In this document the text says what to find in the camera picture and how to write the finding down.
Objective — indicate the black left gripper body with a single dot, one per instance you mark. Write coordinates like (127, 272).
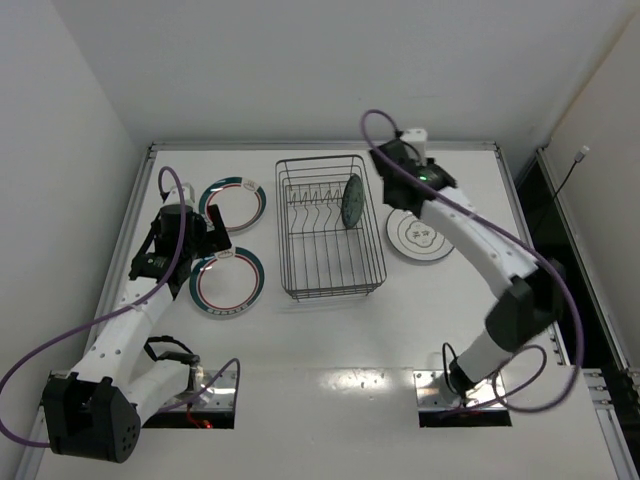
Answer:
(213, 235)

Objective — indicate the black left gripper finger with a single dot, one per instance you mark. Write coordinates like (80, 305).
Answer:
(219, 255)
(217, 229)

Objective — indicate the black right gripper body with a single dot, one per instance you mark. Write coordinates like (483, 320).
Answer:
(396, 191)

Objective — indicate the white plate with blue rim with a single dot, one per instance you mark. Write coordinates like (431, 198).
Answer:
(415, 240)

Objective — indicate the small blue floral plate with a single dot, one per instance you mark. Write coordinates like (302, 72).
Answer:
(352, 201)

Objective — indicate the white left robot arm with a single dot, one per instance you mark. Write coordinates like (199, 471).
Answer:
(97, 410)

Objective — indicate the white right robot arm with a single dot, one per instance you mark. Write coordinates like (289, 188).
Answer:
(431, 194)

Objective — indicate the near green red rimmed plate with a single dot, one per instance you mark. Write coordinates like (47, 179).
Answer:
(227, 283)

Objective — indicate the green red rimmed plate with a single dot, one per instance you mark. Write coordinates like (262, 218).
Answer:
(241, 201)
(227, 283)

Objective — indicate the far green red rimmed plate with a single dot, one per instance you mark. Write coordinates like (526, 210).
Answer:
(241, 201)

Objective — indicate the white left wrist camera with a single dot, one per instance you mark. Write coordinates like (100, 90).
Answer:
(186, 190)

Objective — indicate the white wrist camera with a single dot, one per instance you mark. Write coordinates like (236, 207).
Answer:
(186, 190)
(417, 138)

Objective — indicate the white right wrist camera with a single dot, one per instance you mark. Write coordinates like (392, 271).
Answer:
(417, 138)

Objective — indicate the grey wire dish rack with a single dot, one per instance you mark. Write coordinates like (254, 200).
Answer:
(319, 256)

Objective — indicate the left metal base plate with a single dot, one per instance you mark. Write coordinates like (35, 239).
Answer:
(219, 392)

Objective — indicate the metal base plate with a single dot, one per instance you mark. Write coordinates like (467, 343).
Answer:
(219, 392)
(434, 396)

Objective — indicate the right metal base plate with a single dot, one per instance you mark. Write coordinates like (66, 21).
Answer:
(434, 396)

